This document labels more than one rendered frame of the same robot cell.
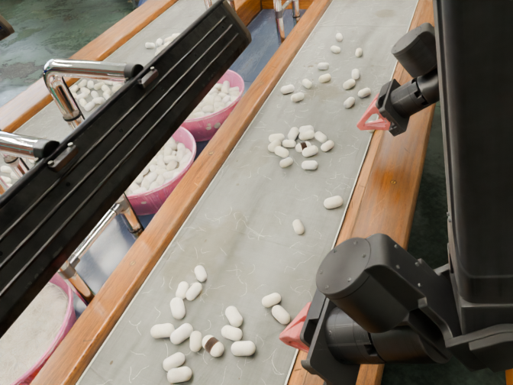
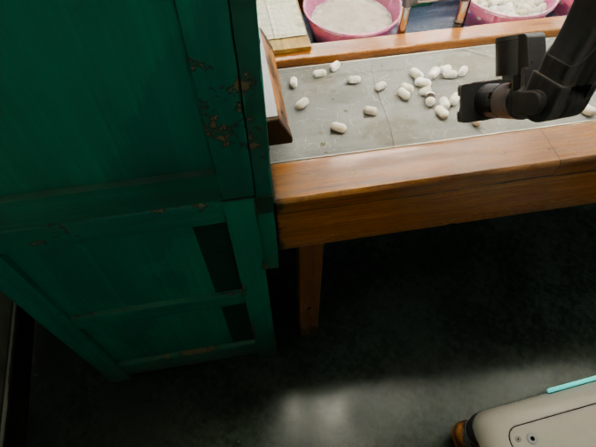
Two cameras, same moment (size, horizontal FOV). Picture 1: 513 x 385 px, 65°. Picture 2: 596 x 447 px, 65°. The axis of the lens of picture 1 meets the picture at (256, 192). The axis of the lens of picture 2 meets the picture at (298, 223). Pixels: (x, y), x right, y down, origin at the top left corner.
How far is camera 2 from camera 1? 0.60 m
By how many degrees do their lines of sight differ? 33
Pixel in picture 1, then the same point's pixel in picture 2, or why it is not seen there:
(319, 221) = not seen: hidden behind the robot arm
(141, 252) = (447, 35)
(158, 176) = (505, 11)
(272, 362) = (447, 129)
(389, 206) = not seen: outside the picture
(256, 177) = not seen: hidden behind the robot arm
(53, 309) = (380, 26)
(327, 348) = (475, 92)
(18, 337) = (356, 23)
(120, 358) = (387, 68)
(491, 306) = (543, 75)
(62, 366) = (363, 45)
